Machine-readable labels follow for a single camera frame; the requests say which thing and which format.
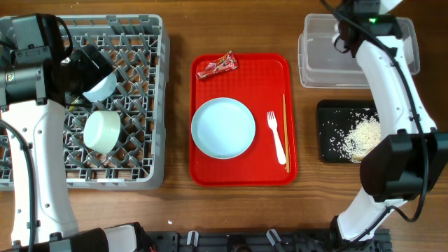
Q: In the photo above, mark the large light blue plate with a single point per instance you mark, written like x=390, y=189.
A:
x=223, y=128

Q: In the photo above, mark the clear plastic bin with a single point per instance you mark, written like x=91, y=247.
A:
x=320, y=63

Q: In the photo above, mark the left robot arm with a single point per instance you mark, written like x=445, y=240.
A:
x=34, y=90

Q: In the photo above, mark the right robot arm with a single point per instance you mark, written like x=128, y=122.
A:
x=412, y=153

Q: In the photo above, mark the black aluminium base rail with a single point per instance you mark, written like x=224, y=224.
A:
x=300, y=241

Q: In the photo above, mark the grey dishwasher rack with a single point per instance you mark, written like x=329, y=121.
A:
x=138, y=47

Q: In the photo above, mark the mint green bowl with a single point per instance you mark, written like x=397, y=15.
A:
x=101, y=131

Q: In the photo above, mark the red snack wrapper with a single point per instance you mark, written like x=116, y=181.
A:
x=228, y=62

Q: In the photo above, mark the small light blue plate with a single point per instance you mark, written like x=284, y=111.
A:
x=102, y=90

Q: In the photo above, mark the black waste tray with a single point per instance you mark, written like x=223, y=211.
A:
x=325, y=110

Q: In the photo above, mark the red plastic tray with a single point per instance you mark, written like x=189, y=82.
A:
x=259, y=83

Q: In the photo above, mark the rice food waste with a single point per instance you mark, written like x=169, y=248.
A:
x=353, y=134

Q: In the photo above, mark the white plastic fork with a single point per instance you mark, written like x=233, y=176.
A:
x=272, y=124

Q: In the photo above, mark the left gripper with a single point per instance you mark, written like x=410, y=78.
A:
x=95, y=74

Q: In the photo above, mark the wooden chopstick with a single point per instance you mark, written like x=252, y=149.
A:
x=285, y=128

